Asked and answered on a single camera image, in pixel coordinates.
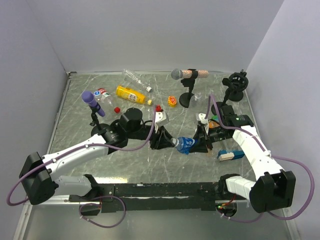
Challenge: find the silver head microphone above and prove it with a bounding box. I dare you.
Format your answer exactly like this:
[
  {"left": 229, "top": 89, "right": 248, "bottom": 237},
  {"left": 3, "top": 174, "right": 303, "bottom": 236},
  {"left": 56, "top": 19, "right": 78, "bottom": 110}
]
[{"left": 170, "top": 68, "right": 209, "bottom": 80}]

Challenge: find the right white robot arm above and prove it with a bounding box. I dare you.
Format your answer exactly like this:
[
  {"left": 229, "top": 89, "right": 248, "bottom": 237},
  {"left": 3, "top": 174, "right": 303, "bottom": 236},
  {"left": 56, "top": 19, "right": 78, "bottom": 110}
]
[{"left": 187, "top": 105, "right": 296, "bottom": 213}]

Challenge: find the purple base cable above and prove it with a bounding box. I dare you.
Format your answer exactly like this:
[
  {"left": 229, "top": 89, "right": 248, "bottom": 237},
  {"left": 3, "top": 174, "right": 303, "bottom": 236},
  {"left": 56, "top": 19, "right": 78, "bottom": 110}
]
[{"left": 78, "top": 195, "right": 127, "bottom": 228}]

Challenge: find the blue white loose cap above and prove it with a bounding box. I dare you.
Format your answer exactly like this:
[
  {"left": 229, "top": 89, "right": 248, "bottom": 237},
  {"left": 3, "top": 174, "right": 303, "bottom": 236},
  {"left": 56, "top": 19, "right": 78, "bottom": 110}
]
[{"left": 94, "top": 90, "right": 102, "bottom": 99}]

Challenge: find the red label clear bottle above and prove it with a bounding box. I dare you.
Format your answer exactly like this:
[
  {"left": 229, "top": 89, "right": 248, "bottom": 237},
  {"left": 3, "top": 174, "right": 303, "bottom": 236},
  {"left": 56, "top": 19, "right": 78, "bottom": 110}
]
[{"left": 96, "top": 88, "right": 120, "bottom": 118}]

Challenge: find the blue label clear bottle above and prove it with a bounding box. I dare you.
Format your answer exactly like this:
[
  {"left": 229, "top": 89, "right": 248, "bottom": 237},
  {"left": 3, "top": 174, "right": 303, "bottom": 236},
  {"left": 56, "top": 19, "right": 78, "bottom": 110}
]
[{"left": 171, "top": 136, "right": 197, "bottom": 155}]

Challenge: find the clear bottle green-print white cap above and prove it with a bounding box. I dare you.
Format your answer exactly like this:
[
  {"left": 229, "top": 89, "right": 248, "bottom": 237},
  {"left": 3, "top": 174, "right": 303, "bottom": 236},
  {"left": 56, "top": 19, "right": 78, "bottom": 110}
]
[{"left": 194, "top": 92, "right": 202, "bottom": 102}]

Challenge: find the purple microphone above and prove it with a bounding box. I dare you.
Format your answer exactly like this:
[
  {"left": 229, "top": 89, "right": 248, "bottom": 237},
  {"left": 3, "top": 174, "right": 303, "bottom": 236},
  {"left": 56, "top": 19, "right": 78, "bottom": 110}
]
[{"left": 81, "top": 91, "right": 106, "bottom": 117}]

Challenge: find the yellow lemon drink bottle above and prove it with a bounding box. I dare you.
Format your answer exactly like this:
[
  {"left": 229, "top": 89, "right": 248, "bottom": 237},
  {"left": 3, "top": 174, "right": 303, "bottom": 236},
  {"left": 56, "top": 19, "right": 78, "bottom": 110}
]
[{"left": 115, "top": 85, "right": 153, "bottom": 106}]

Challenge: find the yellow orange toy block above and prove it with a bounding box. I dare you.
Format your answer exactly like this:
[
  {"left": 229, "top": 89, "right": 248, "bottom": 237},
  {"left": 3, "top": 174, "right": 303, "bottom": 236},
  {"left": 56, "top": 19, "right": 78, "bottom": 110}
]
[{"left": 167, "top": 95, "right": 177, "bottom": 108}]

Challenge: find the black clamp stand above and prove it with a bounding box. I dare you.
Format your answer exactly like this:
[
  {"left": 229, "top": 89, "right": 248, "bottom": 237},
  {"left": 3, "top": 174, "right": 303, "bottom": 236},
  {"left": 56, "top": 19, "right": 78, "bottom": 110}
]
[
  {"left": 222, "top": 69, "right": 249, "bottom": 102},
  {"left": 216, "top": 80, "right": 234, "bottom": 109}
]

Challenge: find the colourful toy brick stack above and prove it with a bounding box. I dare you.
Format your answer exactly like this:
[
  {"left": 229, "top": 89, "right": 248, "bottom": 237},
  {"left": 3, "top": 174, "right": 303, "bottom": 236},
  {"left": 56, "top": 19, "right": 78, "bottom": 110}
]
[{"left": 211, "top": 115, "right": 219, "bottom": 121}]

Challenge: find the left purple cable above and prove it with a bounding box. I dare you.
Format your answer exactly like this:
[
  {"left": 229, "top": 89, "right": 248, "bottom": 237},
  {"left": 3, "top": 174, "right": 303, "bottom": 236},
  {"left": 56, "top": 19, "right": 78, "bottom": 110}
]
[{"left": 6, "top": 106, "right": 158, "bottom": 207}]

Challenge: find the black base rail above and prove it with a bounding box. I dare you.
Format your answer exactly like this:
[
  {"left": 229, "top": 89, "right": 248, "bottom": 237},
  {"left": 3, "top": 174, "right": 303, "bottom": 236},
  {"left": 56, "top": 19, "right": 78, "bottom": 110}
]
[{"left": 68, "top": 174, "right": 246, "bottom": 214}]

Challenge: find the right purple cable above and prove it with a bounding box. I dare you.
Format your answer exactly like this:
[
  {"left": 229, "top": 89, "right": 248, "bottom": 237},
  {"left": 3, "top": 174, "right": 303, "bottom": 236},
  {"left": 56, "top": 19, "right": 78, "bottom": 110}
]
[{"left": 204, "top": 94, "right": 315, "bottom": 223}]

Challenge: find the orange bottle red cap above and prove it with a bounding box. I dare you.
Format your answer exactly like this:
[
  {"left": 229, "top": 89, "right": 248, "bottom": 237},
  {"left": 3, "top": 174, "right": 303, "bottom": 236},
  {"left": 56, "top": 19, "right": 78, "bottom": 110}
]
[{"left": 208, "top": 119, "right": 220, "bottom": 129}]

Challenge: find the black clamp stand front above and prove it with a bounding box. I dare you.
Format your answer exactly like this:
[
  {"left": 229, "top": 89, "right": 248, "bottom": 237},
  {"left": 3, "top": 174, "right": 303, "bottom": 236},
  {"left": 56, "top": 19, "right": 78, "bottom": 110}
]
[{"left": 216, "top": 80, "right": 234, "bottom": 109}]

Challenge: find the black microphone stand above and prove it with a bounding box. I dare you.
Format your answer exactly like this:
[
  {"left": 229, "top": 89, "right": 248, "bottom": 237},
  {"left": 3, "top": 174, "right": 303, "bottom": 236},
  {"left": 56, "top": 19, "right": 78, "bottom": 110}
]
[{"left": 179, "top": 78, "right": 196, "bottom": 108}]

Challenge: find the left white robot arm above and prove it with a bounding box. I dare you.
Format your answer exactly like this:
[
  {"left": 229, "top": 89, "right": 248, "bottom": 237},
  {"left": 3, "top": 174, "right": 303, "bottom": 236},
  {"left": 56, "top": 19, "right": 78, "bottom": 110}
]
[{"left": 19, "top": 107, "right": 173, "bottom": 205}]

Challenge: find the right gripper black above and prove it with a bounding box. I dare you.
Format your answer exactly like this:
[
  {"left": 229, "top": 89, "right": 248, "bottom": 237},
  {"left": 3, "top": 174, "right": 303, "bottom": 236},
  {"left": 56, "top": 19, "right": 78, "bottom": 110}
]
[{"left": 188, "top": 125, "right": 231, "bottom": 154}]

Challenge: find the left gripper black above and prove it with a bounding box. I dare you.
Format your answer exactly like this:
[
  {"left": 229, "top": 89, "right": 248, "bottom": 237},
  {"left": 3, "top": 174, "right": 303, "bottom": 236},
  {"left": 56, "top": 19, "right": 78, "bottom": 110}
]
[{"left": 127, "top": 122, "right": 175, "bottom": 150}]

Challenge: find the small red bottle cap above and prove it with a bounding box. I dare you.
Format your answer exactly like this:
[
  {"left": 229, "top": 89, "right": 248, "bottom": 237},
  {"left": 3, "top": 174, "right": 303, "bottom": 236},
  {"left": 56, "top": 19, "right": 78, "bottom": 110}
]
[{"left": 114, "top": 107, "right": 121, "bottom": 113}]

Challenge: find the black clamp stand rear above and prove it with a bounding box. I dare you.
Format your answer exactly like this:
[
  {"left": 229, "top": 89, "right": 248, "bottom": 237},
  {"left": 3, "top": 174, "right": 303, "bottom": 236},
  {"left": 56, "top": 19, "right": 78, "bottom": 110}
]
[{"left": 222, "top": 69, "right": 249, "bottom": 102}]

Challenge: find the blue beige toy brick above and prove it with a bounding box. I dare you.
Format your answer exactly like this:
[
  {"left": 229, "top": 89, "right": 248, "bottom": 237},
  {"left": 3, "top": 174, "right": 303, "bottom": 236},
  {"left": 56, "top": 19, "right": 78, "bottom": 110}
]
[{"left": 217, "top": 150, "right": 245, "bottom": 162}]

